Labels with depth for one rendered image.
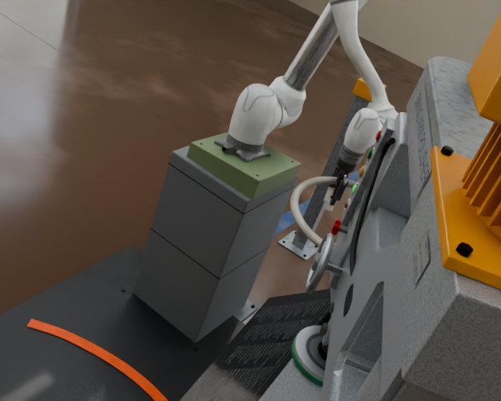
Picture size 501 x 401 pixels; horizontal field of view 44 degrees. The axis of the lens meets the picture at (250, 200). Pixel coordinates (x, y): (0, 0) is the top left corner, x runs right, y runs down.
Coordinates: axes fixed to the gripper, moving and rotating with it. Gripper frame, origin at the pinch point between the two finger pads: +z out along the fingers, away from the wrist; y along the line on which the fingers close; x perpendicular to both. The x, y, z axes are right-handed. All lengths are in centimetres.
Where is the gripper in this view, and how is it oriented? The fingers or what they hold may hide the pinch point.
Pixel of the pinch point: (330, 200)
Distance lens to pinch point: 251.4
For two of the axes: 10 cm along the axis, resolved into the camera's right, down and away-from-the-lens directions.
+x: 9.6, 1.9, 2.1
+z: -2.8, 7.7, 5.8
